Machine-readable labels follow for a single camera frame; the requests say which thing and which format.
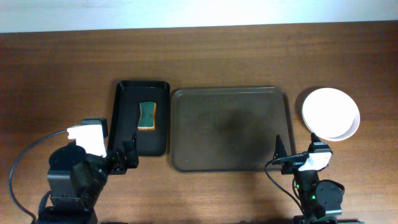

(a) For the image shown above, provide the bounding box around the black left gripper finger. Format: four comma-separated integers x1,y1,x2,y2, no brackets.
122,141,132,169
131,133,139,168

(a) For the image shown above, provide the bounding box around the pink plate with red stain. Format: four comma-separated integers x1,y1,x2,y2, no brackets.
301,88,361,141

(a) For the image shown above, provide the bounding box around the green and orange sponge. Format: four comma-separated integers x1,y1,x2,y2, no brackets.
137,101,157,131

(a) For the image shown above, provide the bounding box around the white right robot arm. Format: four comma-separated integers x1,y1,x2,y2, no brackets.
265,133,360,224

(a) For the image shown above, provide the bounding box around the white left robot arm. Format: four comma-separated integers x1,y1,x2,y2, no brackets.
37,118,139,224

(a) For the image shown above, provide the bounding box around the black small tray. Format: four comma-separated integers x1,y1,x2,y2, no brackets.
108,80,170,157

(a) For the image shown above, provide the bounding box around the brown serving tray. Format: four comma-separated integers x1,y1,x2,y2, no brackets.
169,86,296,173

